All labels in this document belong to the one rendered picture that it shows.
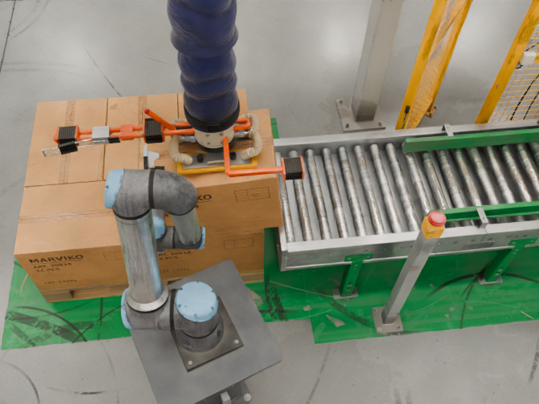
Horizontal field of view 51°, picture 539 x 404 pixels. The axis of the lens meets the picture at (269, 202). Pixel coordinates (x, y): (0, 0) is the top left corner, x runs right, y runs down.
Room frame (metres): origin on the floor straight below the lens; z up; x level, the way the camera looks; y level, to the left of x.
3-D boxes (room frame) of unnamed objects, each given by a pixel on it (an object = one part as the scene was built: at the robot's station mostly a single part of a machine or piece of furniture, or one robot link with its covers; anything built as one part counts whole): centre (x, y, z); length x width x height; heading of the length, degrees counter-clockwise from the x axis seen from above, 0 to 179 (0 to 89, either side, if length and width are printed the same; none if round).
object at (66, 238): (1.84, 0.68, 0.34); 1.20 x 1.00 x 0.40; 99
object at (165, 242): (1.11, 0.43, 1.01); 0.12 x 0.09 x 0.12; 93
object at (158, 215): (1.12, 0.43, 1.12); 0.12 x 0.09 x 0.10; 8
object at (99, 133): (1.53, 0.71, 1.12); 0.07 x 0.07 x 0.04; 8
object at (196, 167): (1.50, 0.23, 1.02); 0.34 x 0.10 x 0.05; 98
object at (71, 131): (1.51, 0.84, 1.12); 0.08 x 0.07 x 0.05; 98
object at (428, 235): (1.23, -0.67, 0.50); 0.07 x 0.07 x 1.00; 9
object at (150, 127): (1.56, 0.49, 1.12); 0.10 x 0.08 x 0.06; 8
